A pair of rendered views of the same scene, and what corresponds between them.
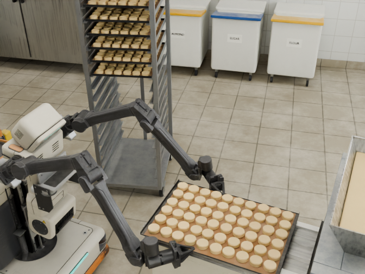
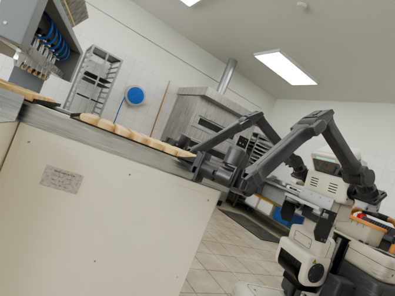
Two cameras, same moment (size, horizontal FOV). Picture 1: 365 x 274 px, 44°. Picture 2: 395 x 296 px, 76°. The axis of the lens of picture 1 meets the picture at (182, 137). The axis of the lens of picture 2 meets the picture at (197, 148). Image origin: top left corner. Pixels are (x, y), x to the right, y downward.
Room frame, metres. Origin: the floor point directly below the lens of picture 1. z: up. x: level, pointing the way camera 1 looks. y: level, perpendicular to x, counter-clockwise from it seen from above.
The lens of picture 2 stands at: (2.29, -0.78, 0.96)
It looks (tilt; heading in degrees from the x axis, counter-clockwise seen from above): 0 degrees down; 135
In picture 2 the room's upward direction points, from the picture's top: 22 degrees clockwise
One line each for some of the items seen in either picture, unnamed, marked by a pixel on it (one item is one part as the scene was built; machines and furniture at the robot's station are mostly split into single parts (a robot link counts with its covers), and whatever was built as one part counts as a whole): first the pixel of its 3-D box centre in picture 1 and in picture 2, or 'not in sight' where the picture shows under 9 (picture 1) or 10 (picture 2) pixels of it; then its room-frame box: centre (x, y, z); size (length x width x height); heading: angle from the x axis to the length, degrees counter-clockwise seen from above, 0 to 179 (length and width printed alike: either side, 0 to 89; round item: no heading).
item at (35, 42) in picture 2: not in sight; (40, 45); (1.34, -0.63, 1.07); 0.06 x 0.03 x 0.18; 65
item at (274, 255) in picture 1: (274, 255); not in sight; (1.26, -0.37, 0.91); 0.05 x 0.05 x 0.02
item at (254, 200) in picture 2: not in sight; (258, 201); (-0.49, 4.45, 0.36); 0.46 x 0.38 x 0.26; 75
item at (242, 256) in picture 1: (242, 256); not in sight; (1.25, -0.24, 0.91); 0.05 x 0.05 x 0.02
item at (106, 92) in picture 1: (107, 89); not in sight; (2.99, 0.56, 0.78); 0.64 x 0.03 x 0.03; 173
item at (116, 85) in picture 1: (108, 100); not in sight; (2.99, 0.56, 0.69); 0.64 x 0.03 x 0.03; 173
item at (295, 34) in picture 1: (294, 45); not in sight; (4.85, -1.29, 0.39); 0.64 x 0.54 x 0.77; 164
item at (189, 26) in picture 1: (183, 36); not in sight; (5.15, -0.02, 0.39); 0.64 x 0.54 x 0.77; 167
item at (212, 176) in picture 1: (213, 180); (208, 170); (1.75, -0.15, 0.90); 0.07 x 0.07 x 0.10; 21
